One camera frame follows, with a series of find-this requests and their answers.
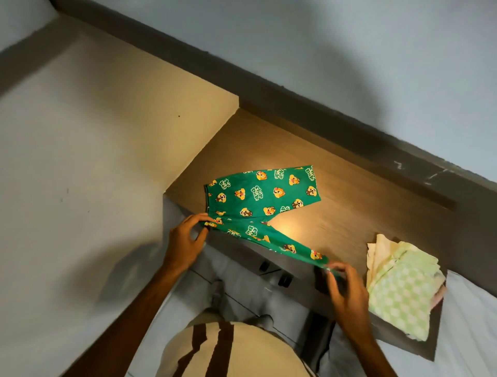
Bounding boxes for person's left hand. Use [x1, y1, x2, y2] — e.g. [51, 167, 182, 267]
[163, 213, 217, 273]

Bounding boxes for person's right hand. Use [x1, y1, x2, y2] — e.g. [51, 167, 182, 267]
[325, 262, 374, 343]

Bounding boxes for green cartoon print pants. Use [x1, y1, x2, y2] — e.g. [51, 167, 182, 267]
[199, 165, 346, 282]

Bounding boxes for person's left forearm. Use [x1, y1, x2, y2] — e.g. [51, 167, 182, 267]
[61, 265, 191, 377]

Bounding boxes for person's right forearm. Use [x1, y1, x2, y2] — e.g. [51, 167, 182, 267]
[339, 329, 398, 377]

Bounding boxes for grey sock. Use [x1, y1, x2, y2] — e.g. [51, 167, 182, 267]
[209, 280, 226, 312]
[247, 314, 275, 331]

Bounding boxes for cream folded cloth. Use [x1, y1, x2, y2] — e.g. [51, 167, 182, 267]
[367, 233, 400, 281]

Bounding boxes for green checkered folded cloth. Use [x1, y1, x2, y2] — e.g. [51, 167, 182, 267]
[367, 241, 442, 342]

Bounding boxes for pink folded cloth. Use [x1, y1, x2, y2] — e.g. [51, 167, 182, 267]
[429, 271, 448, 308]

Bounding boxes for beige brown striped shirt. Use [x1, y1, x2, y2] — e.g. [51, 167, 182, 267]
[155, 319, 312, 377]

